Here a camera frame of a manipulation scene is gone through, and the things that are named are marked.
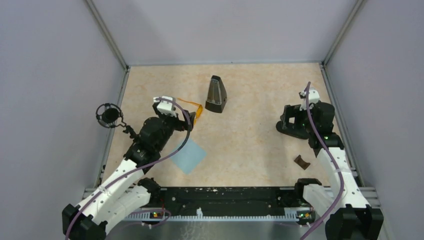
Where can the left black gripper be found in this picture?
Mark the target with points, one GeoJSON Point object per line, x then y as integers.
{"type": "Point", "coordinates": [187, 124]}

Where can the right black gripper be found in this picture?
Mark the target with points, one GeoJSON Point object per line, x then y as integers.
{"type": "Point", "coordinates": [291, 111]}

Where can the black glasses case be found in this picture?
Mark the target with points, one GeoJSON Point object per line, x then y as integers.
{"type": "Point", "coordinates": [292, 130]}

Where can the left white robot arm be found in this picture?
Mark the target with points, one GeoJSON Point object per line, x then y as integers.
{"type": "Point", "coordinates": [126, 189]}

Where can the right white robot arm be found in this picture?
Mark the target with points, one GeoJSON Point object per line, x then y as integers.
{"type": "Point", "coordinates": [347, 215]}

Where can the blue cleaning cloth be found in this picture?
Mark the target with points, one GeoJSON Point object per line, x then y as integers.
{"type": "Point", "coordinates": [189, 157]}

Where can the black metronome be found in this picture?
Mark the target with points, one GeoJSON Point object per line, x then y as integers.
{"type": "Point", "coordinates": [217, 95]}

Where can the small brown holder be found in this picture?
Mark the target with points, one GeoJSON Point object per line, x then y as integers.
{"type": "Point", "coordinates": [301, 162]}

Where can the black microphone on tripod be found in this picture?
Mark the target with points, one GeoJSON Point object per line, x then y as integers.
{"type": "Point", "coordinates": [110, 116]}

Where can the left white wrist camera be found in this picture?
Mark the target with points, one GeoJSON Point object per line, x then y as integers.
{"type": "Point", "coordinates": [165, 107]}

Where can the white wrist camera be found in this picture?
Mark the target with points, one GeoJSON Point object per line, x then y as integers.
{"type": "Point", "coordinates": [165, 107]}
{"type": "Point", "coordinates": [311, 100]}

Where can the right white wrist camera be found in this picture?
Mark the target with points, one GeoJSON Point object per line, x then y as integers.
{"type": "Point", "coordinates": [311, 100]}

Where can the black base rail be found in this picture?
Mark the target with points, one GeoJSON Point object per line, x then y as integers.
{"type": "Point", "coordinates": [233, 202]}

